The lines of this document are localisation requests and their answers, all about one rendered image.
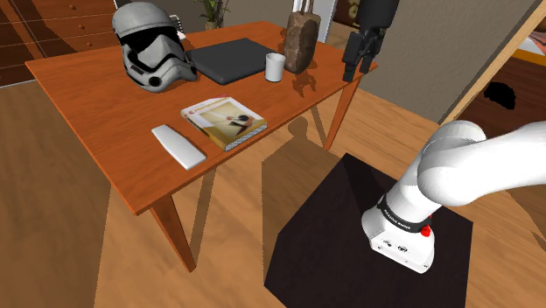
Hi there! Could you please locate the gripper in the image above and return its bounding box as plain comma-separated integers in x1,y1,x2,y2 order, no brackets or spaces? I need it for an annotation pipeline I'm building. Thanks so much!
341,26,388,83

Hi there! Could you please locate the white cup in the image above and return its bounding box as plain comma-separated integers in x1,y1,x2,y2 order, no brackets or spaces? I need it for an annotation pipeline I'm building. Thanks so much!
264,52,287,83

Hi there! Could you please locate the dark grey closed laptop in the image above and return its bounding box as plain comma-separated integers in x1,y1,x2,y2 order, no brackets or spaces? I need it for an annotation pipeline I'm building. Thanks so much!
185,37,281,86

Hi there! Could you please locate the yellow and white book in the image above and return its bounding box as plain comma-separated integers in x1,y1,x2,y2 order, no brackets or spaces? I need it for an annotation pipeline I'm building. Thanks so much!
179,95,269,153

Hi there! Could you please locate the green potted plant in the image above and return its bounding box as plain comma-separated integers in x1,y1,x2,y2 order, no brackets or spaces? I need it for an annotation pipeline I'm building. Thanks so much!
192,0,232,32

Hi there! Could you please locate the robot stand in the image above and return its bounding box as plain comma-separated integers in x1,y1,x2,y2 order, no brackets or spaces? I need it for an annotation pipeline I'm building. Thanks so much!
263,152,475,308

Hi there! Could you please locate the white remote control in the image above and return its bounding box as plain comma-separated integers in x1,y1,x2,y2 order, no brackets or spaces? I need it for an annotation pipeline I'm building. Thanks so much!
150,123,208,172

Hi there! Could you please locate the white and black helmet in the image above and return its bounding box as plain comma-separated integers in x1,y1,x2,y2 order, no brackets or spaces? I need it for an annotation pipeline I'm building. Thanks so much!
111,1,200,94

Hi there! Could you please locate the brown wooden desk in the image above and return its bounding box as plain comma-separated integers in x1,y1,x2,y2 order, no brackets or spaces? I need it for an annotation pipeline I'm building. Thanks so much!
24,20,379,274

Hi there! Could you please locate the dark wooden chest of drawers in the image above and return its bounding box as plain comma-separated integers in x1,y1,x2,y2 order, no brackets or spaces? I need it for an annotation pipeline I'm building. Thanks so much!
0,0,122,89

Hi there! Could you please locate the dark wall picture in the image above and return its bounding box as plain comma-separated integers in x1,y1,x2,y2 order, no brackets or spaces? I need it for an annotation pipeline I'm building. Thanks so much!
332,0,362,30

